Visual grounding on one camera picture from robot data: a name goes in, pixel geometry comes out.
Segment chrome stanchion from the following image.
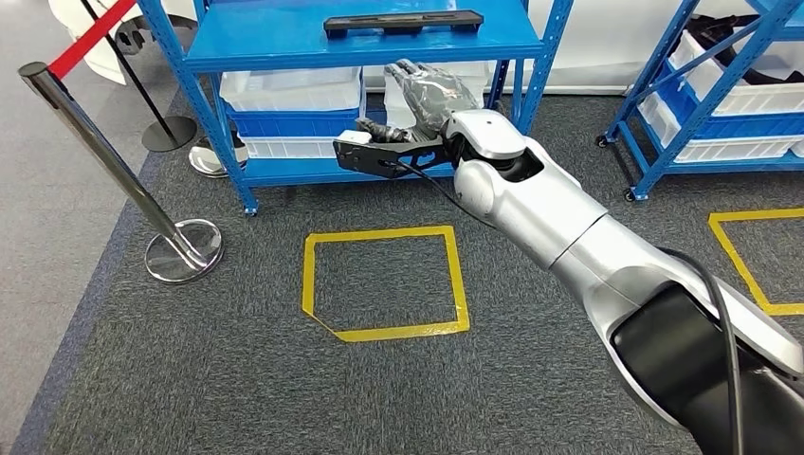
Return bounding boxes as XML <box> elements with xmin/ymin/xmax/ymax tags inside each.
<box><xmin>188</xmin><ymin>128</ymin><xmax>249</xmax><ymax>179</ymax></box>
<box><xmin>17</xmin><ymin>61</ymin><xmax>226</xmax><ymax>285</ymax></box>

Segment black stanchion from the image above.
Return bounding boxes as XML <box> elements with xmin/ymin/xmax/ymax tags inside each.
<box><xmin>82</xmin><ymin>0</ymin><xmax>199</xmax><ymax>154</ymax></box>

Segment black parts in bin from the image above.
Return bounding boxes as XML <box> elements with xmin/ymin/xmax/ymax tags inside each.
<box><xmin>685</xmin><ymin>13</ymin><xmax>804</xmax><ymax>86</ymax></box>

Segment black plastic car part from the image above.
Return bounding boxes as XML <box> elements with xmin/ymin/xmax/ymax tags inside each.
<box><xmin>323</xmin><ymin>9</ymin><xmax>484</xmax><ymax>40</ymax></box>

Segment blue plastic bin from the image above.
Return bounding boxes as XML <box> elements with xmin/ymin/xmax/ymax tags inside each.
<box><xmin>226</xmin><ymin>106</ymin><xmax>367</xmax><ymax>139</ymax></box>
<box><xmin>652</xmin><ymin>63</ymin><xmax>804</xmax><ymax>140</ymax></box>

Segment blue metal shelf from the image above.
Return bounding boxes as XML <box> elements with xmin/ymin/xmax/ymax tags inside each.
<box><xmin>137</xmin><ymin>0</ymin><xmax>574</xmax><ymax>218</ymax></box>
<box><xmin>594</xmin><ymin>0</ymin><xmax>804</xmax><ymax>204</ymax></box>

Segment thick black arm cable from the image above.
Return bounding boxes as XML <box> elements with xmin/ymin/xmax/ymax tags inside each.
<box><xmin>658</xmin><ymin>246</ymin><xmax>747</xmax><ymax>455</ymax></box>

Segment black camera bracket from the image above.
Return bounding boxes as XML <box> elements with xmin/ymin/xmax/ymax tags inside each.
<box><xmin>333</xmin><ymin>135</ymin><xmax>455</xmax><ymax>181</ymax></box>

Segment red barrier belt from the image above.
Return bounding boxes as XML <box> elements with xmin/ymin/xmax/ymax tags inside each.
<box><xmin>48</xmin><ymin>0</ymin><xmax>138</xmax><ymax>80</ymax></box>

